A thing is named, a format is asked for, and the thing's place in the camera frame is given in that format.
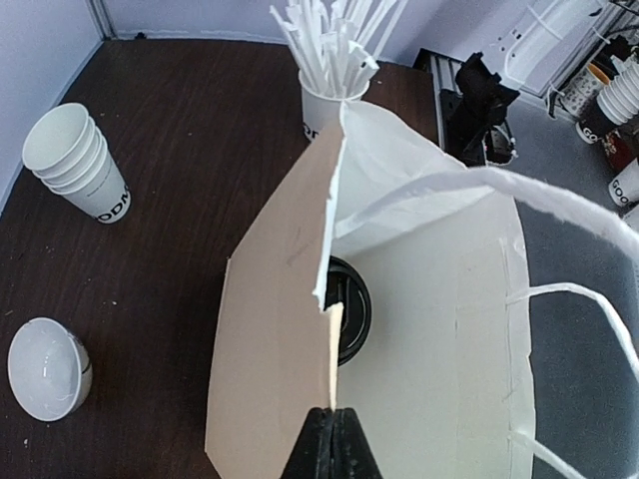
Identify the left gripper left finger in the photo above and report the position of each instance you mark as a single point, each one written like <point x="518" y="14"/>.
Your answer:
<point x="311" y="455"/>

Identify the spare printed cup outside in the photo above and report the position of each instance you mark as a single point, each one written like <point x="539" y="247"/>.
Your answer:
<point x="624" y="188"/>

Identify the stack of white paper cups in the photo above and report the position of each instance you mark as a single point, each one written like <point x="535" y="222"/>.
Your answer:
<point x="69" y="154"/>

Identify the brown paper bag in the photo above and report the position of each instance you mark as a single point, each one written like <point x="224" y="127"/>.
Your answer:
<point x="502" y="342"/>

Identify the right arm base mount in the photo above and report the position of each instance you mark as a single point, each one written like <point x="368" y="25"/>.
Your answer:
<point x="472" y="106"/>

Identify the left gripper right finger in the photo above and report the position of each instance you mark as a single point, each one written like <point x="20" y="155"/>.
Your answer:
<point x="351" y="456"/>

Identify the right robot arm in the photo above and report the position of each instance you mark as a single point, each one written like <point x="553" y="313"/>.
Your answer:
<point x="516" y="52"/>

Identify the paper cup holding straws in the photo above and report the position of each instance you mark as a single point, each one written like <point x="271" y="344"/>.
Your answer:
<point x="319" y="110"/>

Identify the spare cup stack outside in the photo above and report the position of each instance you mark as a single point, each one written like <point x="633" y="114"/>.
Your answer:
<point x="615" y="105"/>

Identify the white round bowl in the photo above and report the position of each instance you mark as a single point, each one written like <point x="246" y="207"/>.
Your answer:
<point x="49" y="369"/>

